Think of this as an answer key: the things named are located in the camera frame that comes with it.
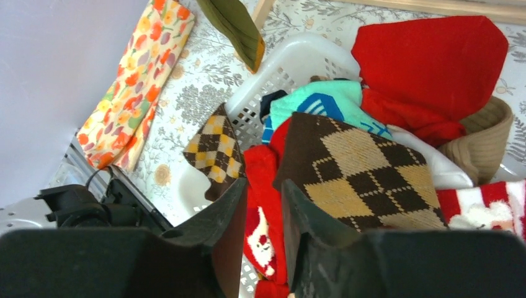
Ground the teal blue patterned sock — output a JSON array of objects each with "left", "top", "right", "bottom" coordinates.
[{"left": 260, "top": 79, "right": 393, "bottom": 144}]

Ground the white laundry basket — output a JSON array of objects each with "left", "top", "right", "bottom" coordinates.
[{"left": 176, "top": 32, "right": 526, "bottom": 298}]

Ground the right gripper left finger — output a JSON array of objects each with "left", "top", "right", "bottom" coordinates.
[{"left": 1, "top": 178, "right": 247, "bottom": 297}]

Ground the wooden drying rack frame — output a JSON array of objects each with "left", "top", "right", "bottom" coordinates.
[{"left": 254, "top": 1, "right": 525, "bottom": 32}]

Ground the orange leaf patterned cloth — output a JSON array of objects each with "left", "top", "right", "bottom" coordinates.
[{"left": 76, "top": 0, "right": 195, "bottom": 171}]

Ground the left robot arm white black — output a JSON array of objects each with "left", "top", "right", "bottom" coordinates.
[{"left": 1, "top": 170, "right": 172, "bottom": 235}]

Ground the floral grey table mat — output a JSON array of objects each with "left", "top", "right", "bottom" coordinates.
[{"left": 129, "top": 1, "right": 525, "bottom": 225}]

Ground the red sock behind basket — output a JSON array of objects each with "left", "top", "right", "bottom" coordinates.
[{"left": 351, "top": 16, "right": 509, "bottom": 147}]

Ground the dark brown argyle sock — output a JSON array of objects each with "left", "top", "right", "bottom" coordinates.
[{"left": 274, "top": 112, "right": 446, "bottom": 232}]

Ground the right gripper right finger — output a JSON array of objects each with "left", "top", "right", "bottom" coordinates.
[{"left": 281, "top": 180, "right": 525, "bottom": 297}]

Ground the red white striped sock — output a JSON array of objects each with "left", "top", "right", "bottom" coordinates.
[{"left": 437, "top": 179, "right": 525, "bottom": 241}]

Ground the red santa sock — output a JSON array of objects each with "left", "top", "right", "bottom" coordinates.
[{"left": 243, "top": 119, "right": 290, "bottom": 297}]

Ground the beige ribbed sock in basket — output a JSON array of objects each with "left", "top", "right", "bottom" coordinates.
[{"left": 439, "top": 96, "right": 514, "bottom": 186}]

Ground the olive striped long sock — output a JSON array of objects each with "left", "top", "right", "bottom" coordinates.
[{"left": 197, "top": 0, "right": 265, "bottom": 73}]

